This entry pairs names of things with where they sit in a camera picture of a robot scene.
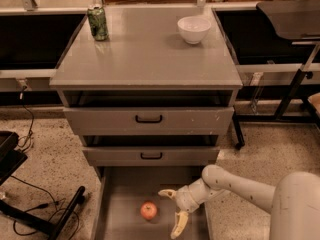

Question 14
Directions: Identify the black chair base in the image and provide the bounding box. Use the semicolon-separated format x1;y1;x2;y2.
0;131;85;240

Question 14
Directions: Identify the black hanging cable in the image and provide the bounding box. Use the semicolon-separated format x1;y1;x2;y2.
16;85;36;152

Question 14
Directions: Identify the red apple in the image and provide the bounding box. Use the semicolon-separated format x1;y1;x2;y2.
140;201;158;221

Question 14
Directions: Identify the white bowl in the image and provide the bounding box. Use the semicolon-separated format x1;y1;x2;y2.
177;16;211;44

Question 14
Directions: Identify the middle grey drawer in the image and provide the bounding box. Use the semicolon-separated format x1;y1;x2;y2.
83;135;219;167

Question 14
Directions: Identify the top grey drawer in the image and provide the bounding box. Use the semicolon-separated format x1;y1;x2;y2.
64;95;233;135

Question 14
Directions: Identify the grey drawer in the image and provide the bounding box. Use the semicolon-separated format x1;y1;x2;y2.
64;95;233;135
91;166;210;240
83;135;219;167

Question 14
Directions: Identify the bottom grey drawer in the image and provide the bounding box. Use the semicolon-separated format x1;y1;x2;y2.
91;166;210;240

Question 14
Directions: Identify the black floor cable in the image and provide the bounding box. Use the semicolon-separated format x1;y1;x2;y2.
9;175;82;240

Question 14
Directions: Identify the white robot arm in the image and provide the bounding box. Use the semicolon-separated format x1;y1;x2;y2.
159;165;320;240

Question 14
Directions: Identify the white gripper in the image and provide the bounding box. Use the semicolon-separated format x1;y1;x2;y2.
158;182;204;239

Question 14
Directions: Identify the green soda can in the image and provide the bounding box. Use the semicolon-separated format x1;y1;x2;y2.
87;5;109;41

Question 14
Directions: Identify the grey drawer cabinet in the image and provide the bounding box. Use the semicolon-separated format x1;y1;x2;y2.
48;3;243;178

